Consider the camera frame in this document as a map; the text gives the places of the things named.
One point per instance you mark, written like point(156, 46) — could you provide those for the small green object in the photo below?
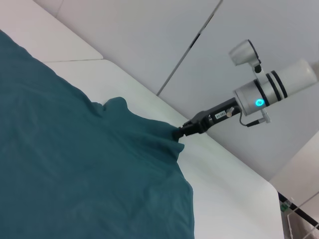
point(283, 207)

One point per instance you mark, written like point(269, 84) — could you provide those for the black metal frame bar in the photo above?
point(302, 212)

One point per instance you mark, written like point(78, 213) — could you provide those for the teal blue t-shirt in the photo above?
point(74, 149)

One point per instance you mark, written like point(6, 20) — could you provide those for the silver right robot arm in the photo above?
point(274, 84)

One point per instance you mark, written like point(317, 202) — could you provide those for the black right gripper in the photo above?
point(207, 119)

